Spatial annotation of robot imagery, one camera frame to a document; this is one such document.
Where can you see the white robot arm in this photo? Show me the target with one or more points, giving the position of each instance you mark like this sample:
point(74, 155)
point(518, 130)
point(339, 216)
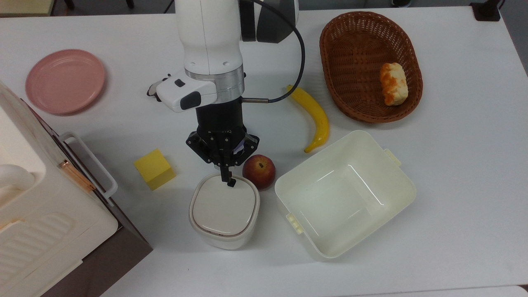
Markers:
point(208, 41)

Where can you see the red apple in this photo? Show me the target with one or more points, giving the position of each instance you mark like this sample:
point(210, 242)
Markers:
point(260, 173)

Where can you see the brown wicker basket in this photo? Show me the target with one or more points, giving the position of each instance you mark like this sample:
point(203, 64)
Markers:
point(359, 62)

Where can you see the purple foam cube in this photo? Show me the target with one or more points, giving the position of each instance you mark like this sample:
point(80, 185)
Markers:
point(238, 149)

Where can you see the yellow banana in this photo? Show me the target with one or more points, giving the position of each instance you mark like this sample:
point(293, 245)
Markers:
point(317, 116)

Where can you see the yellow side table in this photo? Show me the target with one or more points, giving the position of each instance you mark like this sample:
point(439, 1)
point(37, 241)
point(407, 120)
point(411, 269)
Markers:
point(24, 7)

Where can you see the pink round plate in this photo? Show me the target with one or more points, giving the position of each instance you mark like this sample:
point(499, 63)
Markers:
point(65, 81)

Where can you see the toasted bread piece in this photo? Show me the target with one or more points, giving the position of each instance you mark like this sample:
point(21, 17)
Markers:
point(394, 84)

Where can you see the white toy kitchen appliance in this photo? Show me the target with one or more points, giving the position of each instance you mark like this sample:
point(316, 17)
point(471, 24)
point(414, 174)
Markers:
point(45, 214)

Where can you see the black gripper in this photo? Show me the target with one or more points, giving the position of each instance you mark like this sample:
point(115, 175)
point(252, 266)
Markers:
point(220, 119)

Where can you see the yellow foam cube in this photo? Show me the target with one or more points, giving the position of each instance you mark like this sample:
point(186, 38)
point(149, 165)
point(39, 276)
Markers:
point(154, 168)

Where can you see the black table clamp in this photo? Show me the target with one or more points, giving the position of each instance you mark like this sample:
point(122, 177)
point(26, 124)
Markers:
point(486, 11)

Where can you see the cream plastic storage bin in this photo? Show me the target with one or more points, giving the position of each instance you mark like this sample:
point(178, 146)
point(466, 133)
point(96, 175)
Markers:
point(344, 196)

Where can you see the black white panda figurine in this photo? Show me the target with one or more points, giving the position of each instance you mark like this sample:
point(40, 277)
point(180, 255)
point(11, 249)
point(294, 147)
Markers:
point(152, 91)

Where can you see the white desktop trash can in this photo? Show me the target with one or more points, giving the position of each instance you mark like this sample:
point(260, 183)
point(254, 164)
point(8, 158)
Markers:
point(224, 212)

